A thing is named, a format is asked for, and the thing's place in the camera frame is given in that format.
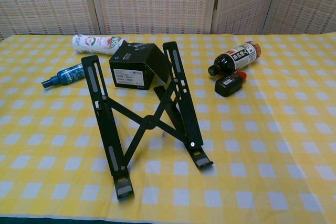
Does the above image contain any black cardboard product box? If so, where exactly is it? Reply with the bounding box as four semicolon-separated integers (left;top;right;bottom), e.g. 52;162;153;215
108;42;172;90

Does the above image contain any small black red device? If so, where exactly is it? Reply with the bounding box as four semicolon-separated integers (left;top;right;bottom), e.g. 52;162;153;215
214;71;248;98

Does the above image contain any yellow white checkered tablecloth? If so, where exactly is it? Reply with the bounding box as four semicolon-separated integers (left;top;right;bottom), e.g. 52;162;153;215
0;33;336;221

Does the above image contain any black folding stand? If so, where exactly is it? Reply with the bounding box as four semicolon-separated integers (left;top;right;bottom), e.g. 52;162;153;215
80;41;214;201

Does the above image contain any blue spray bottle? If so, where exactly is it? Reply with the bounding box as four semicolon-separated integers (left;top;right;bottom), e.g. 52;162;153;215
40;62;85;89

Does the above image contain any white drink bottle yellow cap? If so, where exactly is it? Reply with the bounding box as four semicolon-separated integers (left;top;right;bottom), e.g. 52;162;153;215
72;34;129;56

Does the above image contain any dark tea bottle printed label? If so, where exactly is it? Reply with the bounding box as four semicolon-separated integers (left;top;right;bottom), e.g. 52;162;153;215
207;40;263;77

